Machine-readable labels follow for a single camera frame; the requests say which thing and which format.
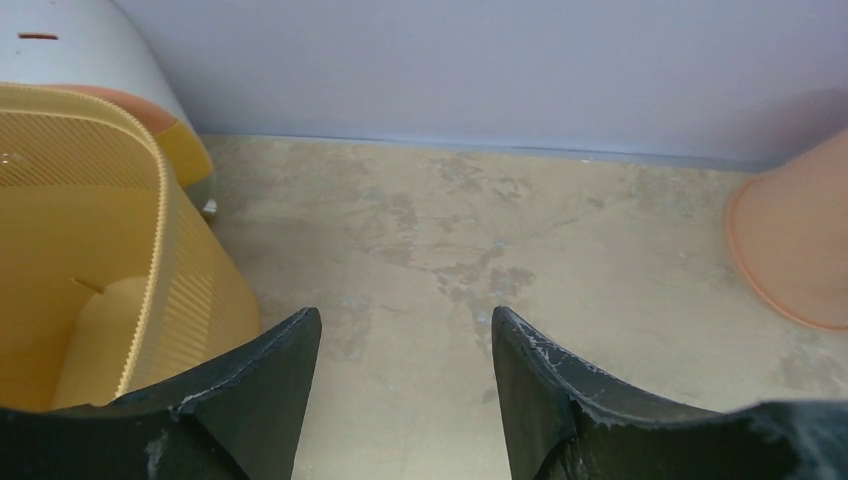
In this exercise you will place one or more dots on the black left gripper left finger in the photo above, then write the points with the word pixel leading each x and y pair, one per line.
pixel 236 416

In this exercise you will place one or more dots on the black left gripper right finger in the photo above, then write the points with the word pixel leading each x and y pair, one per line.
pixel 564 418

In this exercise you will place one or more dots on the yellow slatted plastic basket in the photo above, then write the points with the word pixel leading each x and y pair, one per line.
pixel 111 279

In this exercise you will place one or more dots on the orange plastic bucket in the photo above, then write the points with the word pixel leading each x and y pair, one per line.
pixel 786 231

